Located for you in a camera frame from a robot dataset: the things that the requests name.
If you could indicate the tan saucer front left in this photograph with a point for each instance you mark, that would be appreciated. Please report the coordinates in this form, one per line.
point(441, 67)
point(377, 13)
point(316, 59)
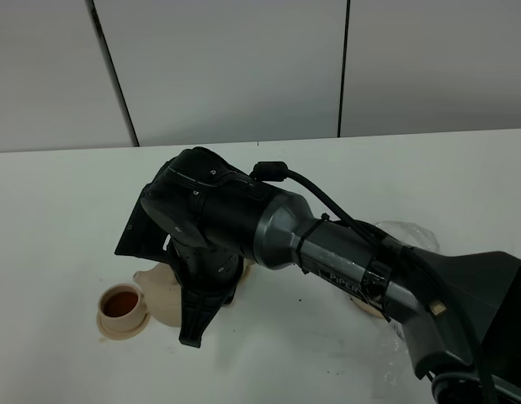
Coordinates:
point(118, 336)

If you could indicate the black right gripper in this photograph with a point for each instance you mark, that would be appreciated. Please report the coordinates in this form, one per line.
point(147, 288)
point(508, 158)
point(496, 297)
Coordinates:
point(208, 278)

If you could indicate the brown teapot with lid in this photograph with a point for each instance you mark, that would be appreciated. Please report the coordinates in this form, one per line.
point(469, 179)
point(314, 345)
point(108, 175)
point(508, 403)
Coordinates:
point(162, 294)

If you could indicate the tan saucer near centre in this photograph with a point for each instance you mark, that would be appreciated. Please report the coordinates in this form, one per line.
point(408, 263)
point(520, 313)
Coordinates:
point(247, 266)

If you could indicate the brown teacup front left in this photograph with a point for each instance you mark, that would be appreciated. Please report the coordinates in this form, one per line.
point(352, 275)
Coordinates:
point(121, 308)

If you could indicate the tan teapot saucer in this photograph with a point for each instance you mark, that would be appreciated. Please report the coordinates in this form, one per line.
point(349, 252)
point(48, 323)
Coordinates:
point(368, 309)

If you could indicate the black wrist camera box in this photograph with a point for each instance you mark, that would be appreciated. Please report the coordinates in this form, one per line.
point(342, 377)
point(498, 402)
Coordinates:
point(143, 238)

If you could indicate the clear plastic wrap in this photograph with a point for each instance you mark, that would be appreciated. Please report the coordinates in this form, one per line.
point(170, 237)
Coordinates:
point(392, 351)

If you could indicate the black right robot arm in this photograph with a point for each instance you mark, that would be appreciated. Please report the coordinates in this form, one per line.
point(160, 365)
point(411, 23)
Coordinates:
point(460, 315)

